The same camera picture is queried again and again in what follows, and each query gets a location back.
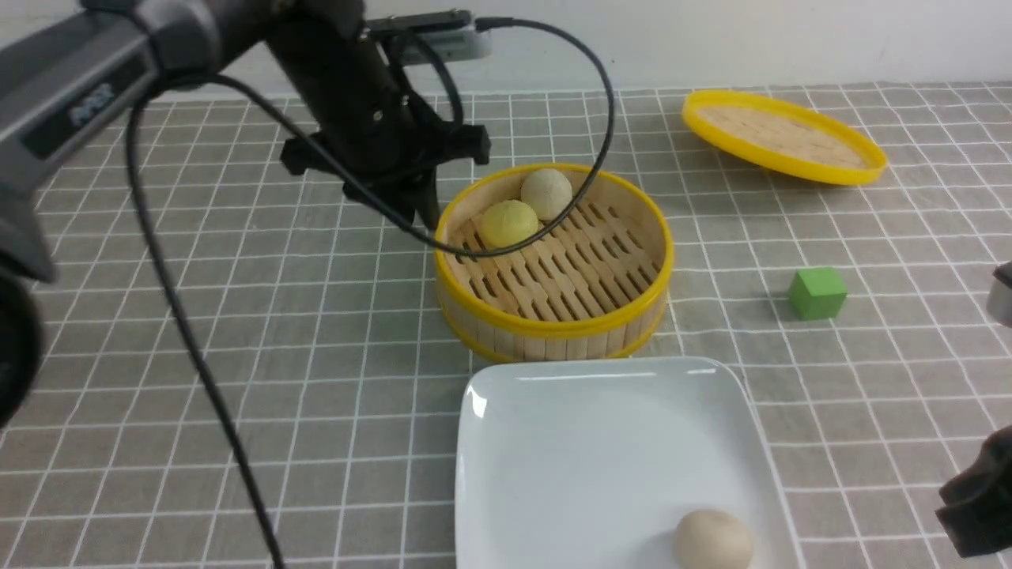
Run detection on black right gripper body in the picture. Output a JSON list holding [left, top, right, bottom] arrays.
[[936, 426, 1011, 559]]

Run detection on yellow rimmed bamboo steamer lid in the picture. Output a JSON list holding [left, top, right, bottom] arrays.
[[681, 90, 889, 187]]

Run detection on smooth white steamed bun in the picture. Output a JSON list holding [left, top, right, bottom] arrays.
[[674, 509, 754, 568]]

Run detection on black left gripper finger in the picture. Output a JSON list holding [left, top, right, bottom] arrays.
[[387, 170, 441, 232]]

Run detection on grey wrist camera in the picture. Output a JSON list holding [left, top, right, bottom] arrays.
[[365, 9, 493, 67]]

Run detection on grey checked tablecloth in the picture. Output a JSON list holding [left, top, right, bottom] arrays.
[[2, 83, 1011, 568]]

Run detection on white square plate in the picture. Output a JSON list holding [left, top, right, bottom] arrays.
[[455, 356, 806, 568]]

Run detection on yellow steamed bun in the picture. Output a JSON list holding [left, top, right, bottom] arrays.
[[478, 199, 541, 249]]

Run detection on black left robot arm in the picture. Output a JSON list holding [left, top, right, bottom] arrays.
[[1, 1, 491, 424]]

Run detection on black cable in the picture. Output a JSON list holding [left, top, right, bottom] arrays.
[[125, 16, 617, 569]]

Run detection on green cube block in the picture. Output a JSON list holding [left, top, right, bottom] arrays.
[[787, 266, 848, 321]]

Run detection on white pleated steamed bun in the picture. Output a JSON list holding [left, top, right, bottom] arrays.
[[520, 168, 574, 222]]

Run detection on bamboo steamer basket yellow rim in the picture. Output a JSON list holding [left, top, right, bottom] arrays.
[[433, 171, 676, 363]]

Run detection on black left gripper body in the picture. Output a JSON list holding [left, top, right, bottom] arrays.
[[267, 16, 491, 201]]

